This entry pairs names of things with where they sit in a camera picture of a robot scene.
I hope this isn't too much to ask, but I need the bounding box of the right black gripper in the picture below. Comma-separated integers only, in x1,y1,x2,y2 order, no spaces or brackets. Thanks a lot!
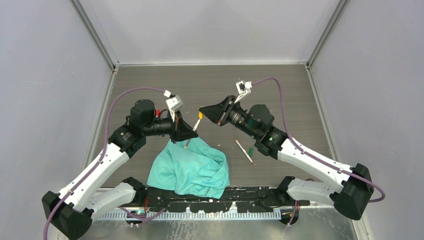
199,95,259,139

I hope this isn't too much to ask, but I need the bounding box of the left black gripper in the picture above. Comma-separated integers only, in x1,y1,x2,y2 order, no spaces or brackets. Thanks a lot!
142,109,197,144

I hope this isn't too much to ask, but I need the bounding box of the orange-tipped white pen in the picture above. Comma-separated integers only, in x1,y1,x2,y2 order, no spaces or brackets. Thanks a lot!
184,119,202,149

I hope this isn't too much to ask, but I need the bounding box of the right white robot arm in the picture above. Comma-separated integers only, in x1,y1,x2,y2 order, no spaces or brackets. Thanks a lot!
199,95,374,221

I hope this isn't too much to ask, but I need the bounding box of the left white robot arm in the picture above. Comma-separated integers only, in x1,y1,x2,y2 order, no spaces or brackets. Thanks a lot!
42,95,198,240

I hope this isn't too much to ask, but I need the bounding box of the yellow-tipped white pen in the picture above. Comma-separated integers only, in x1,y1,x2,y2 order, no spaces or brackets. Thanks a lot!
235,139,254,164

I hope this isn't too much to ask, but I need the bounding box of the teal cloth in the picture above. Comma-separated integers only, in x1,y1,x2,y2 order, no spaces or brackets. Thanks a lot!
146,137,230,199

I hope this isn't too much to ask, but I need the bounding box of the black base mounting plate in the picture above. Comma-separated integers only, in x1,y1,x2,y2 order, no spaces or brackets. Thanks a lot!
123,186,295,213

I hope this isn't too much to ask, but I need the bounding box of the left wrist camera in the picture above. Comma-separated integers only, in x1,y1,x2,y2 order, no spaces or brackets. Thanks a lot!
165,94,184,122

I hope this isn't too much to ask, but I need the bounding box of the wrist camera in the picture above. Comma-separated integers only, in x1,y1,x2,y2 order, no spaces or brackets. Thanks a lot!
165,94,184,122
234,80,252,103

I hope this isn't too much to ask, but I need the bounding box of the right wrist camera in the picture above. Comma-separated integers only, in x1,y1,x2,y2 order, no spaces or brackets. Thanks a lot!
234,80,252,103

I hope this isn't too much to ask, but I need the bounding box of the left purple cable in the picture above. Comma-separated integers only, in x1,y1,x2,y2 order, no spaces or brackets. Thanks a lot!
43,87,172,240

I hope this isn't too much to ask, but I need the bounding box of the purple cable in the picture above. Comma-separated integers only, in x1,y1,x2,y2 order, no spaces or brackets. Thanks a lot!
43,87,172,240
251,76,386,227

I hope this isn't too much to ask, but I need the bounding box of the slotted aluminium rail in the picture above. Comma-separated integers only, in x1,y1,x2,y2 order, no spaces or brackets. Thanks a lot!
97,209,282,221

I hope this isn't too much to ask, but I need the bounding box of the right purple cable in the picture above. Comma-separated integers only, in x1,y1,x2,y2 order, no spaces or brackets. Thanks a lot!
251,76,386,227

